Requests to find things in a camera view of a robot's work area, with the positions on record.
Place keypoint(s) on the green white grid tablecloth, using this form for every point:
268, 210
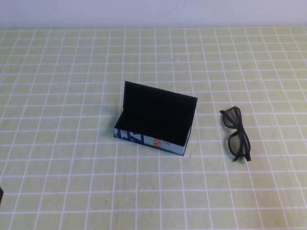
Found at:
72, 179

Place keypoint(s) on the black frame glasses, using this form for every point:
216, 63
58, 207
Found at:
244, 134

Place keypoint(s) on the black printed glasses case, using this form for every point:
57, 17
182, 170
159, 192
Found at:
156, 107

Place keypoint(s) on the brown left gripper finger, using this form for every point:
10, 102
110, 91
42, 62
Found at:
1, 195

